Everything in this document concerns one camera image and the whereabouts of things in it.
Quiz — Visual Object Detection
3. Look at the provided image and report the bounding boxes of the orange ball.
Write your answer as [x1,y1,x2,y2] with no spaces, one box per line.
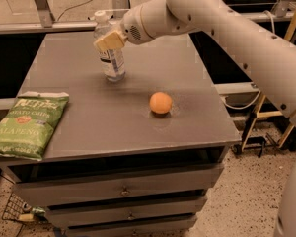
[149,92,173,114]

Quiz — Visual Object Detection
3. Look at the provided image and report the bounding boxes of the grey drawer cabinet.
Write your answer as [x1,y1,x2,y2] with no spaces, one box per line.
[0,32,240,237]

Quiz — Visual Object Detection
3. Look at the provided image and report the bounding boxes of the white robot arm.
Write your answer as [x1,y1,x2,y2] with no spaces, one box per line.
[95,0,296,127]

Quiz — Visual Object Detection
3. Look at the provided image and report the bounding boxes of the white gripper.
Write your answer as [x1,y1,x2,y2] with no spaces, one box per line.
[94,5,153,52]

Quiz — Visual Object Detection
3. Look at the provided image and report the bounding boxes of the clear plastic water bottle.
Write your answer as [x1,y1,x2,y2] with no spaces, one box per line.
[94,11,125,82]

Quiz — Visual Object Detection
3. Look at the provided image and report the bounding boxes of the white cable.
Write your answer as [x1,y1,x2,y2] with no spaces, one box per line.
[221,10,278,111]

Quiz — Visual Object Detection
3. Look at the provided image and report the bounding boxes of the green jalapeno chip bag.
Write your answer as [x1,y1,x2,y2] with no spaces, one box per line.
[0,91,69,161]

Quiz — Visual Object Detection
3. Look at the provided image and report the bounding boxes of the black wire basket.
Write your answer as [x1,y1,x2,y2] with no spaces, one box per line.
[2,193,34,222]

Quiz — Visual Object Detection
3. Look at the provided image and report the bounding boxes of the grey metal railing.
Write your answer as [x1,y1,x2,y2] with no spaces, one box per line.
[0,0,296,34]

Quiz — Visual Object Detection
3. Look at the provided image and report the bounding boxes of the yellow folding stand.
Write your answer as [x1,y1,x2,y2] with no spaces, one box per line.
[232,0,296,156]

